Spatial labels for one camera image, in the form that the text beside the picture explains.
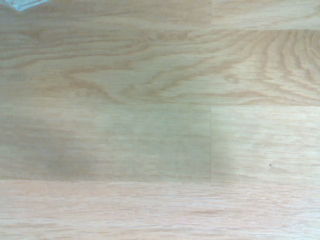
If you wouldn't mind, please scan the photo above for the clear container teal seal lid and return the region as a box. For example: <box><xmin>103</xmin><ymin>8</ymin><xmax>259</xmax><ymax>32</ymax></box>
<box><xmin>0</xmin><ymin>0</ymin><xmax>52</xmax><ymax>12</ymax></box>

